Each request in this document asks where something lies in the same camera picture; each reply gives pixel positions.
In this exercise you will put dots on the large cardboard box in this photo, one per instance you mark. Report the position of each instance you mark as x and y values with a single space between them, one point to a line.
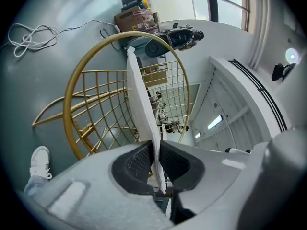
129 20

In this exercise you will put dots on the person's light grey trouser leg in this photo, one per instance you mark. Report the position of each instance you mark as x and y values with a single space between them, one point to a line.
33 184

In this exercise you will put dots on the round white lamp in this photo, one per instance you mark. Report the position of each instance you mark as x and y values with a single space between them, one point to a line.
292 55

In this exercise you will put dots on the small cardboard box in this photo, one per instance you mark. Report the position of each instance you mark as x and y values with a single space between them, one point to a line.
153 77

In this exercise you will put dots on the person's white shoe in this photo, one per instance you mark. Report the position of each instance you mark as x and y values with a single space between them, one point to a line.
39 157

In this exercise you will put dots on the small ceiling light panel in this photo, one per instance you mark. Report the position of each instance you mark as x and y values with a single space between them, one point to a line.
197 135

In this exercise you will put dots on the black linear air vent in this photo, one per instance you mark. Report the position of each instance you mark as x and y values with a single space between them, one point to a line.
260 90

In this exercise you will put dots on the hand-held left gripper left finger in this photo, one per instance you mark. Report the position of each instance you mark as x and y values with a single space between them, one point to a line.
96 195

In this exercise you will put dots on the yellow and blue tool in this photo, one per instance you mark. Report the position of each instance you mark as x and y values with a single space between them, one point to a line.
144 3

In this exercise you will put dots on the black mounted camera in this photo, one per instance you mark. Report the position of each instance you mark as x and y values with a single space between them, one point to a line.
278 72

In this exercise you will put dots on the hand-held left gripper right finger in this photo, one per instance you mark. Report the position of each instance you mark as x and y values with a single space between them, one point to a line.
216 176

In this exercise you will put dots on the long ceiling light panel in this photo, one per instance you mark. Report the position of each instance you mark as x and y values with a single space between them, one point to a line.
215 122

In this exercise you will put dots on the white seat cushion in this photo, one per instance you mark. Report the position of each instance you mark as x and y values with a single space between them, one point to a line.
139 92

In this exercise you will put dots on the black framed window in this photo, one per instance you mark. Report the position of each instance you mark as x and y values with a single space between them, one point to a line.
182 6

